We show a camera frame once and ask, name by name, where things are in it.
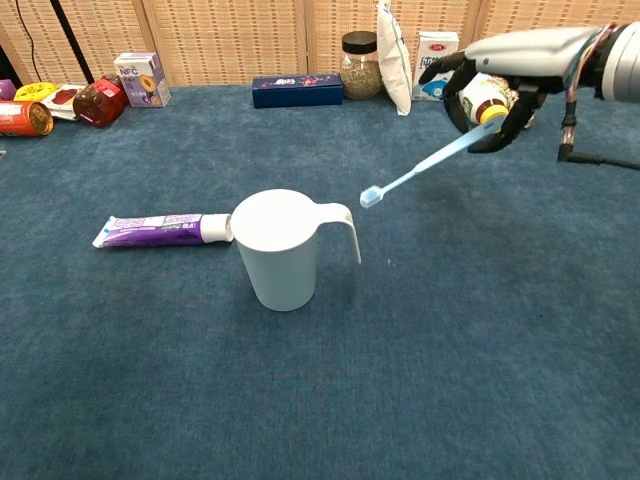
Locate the glass jar black lid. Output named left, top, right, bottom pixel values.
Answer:
left=339, top=30, right=384, bottom=101

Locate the dark red juice bottle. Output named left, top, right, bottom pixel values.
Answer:
left=72, top=73, right=129, bottom=129

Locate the white packet red fruit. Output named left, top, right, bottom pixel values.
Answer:
left=39, top=83, right=87, bottom=122

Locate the white cup with handle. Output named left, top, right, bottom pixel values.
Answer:
left=230, top=188, right=363, bottom=313

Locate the navy blue rectangular box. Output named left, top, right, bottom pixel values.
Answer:
left=251, top=73, right=344, bottom=110

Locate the white bottle yellow cap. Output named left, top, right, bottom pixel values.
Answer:
left=457, top=72, right=512, bottom=126

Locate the blue table cloth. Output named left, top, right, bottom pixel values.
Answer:
left=0, top=75, right=640, bottom=480

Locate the bamboo folding screen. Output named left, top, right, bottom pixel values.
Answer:
left=0, top=0, right=640, bottom=89

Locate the braided rope bundle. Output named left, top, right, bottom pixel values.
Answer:
left=492, top=74, right=536, bottom=130

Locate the thin black wall cable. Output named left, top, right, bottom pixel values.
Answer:
left=14, top=0, right=42, bottom=84

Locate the light blue toothbrush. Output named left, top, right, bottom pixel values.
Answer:
left=359, top=121, right=501, bottom=209

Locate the white snack bag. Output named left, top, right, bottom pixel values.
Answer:
left=375, top=0, right=414, bottom=118

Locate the black tripod stand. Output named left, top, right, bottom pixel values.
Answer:
left=48, top=0, right=96, bottom=85

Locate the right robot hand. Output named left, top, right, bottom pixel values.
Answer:
left=418, top=25, right=609, bottom=154

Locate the white blue milk carton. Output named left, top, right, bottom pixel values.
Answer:
left=411, top=30, right=460, bottom=103

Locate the purple white toothpaste tube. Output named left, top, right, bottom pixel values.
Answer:
left=91, top=212, right=234, bottom=250

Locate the orange drink can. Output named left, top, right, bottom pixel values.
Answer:
left=0, top=100, right=55, bottom=138

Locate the purple NFC juice carton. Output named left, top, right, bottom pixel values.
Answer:
left=113, top=51, right=172, bottom=109

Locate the yellow round container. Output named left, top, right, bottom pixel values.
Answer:
left=13, top=81, right=59, bottom=103

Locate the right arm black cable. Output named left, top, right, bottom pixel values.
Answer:
left=557, top=24, right=640, bottom=171

